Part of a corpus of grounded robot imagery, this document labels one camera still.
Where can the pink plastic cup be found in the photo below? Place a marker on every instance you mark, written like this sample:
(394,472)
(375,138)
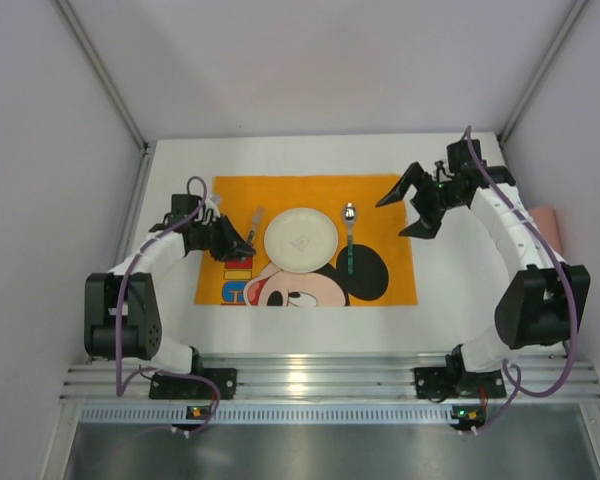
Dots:
(545,219)

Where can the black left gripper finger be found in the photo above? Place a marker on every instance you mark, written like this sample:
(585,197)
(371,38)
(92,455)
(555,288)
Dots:
(231,236)
(232,253)

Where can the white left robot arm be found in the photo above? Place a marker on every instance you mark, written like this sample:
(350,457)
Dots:
(121,311)

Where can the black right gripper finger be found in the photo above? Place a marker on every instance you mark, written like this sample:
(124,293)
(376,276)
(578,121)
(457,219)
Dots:
(414,176)
(427,226)

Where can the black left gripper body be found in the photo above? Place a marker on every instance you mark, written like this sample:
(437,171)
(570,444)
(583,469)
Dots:
(219,238)

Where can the spoon with patterned handle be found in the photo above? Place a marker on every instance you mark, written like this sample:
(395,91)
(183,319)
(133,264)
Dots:
(349,215)

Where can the orange cartoon mouse placemat cloth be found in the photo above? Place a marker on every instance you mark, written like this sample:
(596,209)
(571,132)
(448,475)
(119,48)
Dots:
(383,262)

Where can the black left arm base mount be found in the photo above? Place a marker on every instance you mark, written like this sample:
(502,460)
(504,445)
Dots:
(222,383)

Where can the aluminium front frame rail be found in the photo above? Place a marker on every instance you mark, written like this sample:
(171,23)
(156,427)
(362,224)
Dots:
(321,378)

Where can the slotted grey cable duct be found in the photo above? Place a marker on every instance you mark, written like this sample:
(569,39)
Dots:
(281,414)

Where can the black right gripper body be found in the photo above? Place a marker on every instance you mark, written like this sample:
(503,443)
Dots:
(427,199)

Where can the left aluminium corner post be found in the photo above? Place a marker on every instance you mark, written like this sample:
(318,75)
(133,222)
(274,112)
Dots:
(69,16)

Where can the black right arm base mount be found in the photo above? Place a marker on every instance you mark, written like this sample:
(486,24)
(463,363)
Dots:
(439,384)

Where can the cream round plate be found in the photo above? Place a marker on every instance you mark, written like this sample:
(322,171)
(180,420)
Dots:
(301,240)

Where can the fork with patterned handle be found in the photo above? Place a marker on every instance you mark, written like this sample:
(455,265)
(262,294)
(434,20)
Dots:
(255,223)

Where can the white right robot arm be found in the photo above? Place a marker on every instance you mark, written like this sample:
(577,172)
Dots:
(544,301)

